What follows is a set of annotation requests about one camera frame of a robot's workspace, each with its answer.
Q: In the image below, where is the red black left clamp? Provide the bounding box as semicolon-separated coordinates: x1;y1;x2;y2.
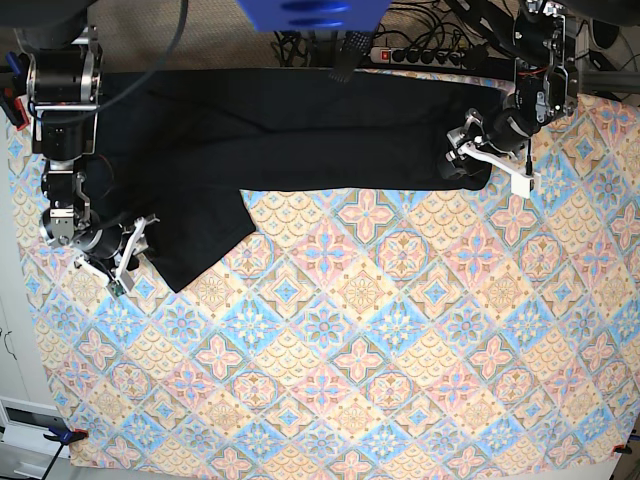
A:
1;51;29;131

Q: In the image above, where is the black T-shirt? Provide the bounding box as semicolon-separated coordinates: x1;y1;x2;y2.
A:
86;69;504;291

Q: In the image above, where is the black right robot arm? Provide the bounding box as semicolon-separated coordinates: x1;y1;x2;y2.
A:
1;1;157;297

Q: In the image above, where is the black mesh strap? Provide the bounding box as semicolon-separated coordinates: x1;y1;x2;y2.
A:
328;30;371;83

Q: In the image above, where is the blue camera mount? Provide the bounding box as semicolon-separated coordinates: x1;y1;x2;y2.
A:
237;0;391;32

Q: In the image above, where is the white power strip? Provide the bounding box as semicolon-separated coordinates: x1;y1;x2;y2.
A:
369;47;466;68

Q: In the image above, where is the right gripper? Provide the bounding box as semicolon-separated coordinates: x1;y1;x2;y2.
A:
74;215;162;298

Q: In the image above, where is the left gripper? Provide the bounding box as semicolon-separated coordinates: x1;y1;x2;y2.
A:
437;108;541;198

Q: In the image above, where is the orange right table clamp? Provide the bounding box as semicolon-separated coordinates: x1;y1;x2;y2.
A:
613;445;633;455

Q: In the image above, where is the patterned tablecloth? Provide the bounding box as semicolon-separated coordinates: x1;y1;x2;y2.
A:
1;96;639;479

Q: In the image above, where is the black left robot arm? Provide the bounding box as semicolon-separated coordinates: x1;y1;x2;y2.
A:
438;1;579;199

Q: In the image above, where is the orange black table clamp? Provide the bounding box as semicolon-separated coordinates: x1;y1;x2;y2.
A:
43;427;89;446

